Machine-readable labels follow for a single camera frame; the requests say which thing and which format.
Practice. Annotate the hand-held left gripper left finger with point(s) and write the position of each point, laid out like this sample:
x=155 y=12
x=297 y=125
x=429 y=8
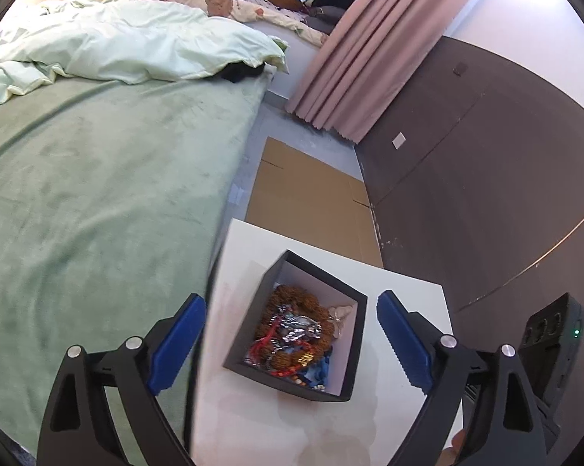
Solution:
x=180 y=344

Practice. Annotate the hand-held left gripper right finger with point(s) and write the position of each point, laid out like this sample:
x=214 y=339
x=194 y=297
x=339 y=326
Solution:
x=401 y=344

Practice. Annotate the black jewelry box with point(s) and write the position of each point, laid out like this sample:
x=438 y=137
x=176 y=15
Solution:
x=357 y=310

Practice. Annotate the person's right hand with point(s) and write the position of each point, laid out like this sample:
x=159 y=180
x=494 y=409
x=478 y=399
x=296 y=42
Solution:
x=459 y=444

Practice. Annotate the green bed sheet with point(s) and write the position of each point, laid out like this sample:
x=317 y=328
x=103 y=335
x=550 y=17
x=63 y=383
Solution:
x=98 y=204

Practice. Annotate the flattened cardboard sheet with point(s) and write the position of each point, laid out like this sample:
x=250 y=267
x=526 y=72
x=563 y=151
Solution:
x=311 y=199

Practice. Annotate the black cloth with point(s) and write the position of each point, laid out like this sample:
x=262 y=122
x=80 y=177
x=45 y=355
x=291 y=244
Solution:
x=243 y=73

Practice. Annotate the pink curtain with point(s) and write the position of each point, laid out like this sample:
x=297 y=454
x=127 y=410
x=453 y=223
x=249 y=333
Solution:
x=364 y=53

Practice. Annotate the light green duvet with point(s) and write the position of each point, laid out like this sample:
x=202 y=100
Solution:
x=127 y=43

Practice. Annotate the white bed base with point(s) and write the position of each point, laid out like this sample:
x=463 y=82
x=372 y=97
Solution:
x=296 y=53

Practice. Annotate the cream patterned blanket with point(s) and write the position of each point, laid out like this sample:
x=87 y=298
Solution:
x=253 y=9

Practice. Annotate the white wall socket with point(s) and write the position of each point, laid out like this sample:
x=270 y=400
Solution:
x=400 y=141

